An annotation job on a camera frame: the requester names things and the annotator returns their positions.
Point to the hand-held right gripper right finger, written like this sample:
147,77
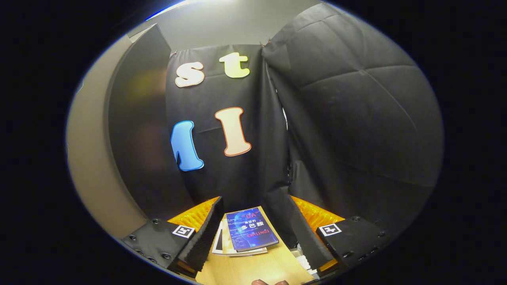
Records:
307,241

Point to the blue book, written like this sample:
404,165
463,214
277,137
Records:
251,229

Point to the grey double-door shoe cabinet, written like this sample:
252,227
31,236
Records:
142,138

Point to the black quilted cloth panel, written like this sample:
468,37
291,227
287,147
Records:
356,118

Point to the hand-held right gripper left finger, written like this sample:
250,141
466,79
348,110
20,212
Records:
204,237

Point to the black backdrop cloth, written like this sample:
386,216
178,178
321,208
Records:
257,158

